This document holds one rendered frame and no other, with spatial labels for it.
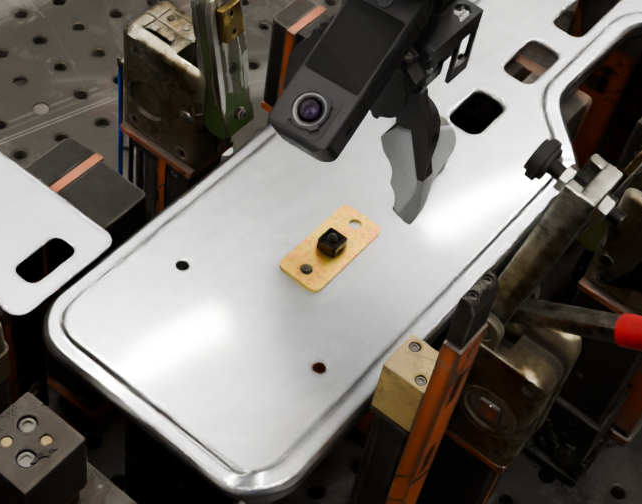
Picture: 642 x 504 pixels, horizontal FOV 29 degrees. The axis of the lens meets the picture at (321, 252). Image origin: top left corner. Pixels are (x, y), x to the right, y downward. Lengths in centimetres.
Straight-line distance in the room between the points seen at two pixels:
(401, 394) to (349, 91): 21
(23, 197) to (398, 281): 29
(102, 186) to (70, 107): 45
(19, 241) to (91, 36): 62
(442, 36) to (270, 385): 27
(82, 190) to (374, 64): 33
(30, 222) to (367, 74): 32
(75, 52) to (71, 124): 11
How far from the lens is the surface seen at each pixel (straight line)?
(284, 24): 113
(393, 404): 85
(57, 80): 148
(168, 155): 109
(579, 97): 114
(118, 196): 100
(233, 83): 101
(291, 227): 96
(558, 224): 76
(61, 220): 96
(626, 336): 81
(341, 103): 75
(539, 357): 87
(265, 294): 92
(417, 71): 79
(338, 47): 76
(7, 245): 94
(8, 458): 76
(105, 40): 153
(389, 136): 83
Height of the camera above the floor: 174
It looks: 52 degrees down
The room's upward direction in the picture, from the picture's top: 12 degrees clockwise
